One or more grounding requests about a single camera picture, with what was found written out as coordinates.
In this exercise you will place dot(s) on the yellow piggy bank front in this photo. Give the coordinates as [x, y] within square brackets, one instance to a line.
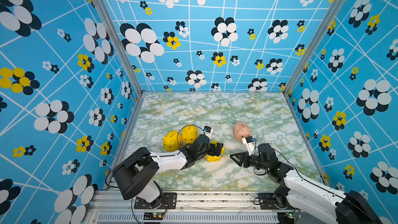
[172, 141]

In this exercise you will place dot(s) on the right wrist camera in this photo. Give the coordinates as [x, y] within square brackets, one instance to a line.
[250, 144]

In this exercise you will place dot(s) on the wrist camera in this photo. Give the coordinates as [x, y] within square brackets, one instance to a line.
[208, 131]
[250, 144]

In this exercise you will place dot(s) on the yellow piggy bank back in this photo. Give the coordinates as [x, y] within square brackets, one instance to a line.
[213, 159]

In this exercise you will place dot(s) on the aluminium front rail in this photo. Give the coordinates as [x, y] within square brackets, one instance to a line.
[202, 207]

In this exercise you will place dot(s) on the pink piggy bank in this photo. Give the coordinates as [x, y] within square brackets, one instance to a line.
[241, 130]

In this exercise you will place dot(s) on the yellow piggy bank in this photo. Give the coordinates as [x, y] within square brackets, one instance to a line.
[189, 134]
[172, 141]
[213, 159]

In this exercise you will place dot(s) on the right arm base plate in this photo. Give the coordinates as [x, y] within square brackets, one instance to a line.
[272, 201]

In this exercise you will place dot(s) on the aluminium corner post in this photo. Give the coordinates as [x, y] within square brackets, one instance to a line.
[314, 43]
[111, 29]

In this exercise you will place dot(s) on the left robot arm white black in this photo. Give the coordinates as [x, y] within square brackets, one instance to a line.
[134, 176]

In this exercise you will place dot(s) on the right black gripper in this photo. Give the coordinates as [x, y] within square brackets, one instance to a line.
[243, 157]

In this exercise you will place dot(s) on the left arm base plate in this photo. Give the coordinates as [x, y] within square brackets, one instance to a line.
[166, 200]

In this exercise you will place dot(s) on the left aluminium corner post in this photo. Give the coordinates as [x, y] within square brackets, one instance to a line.
[111, 29]

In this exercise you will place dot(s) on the right aluminium corner post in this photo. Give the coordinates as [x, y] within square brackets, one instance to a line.
[314, 43]

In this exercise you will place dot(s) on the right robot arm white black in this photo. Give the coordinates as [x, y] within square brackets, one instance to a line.
[330, 205]

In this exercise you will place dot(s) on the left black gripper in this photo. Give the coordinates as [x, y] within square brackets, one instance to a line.
[218, 149]

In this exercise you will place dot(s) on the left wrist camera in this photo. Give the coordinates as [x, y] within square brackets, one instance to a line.
[208, 131]

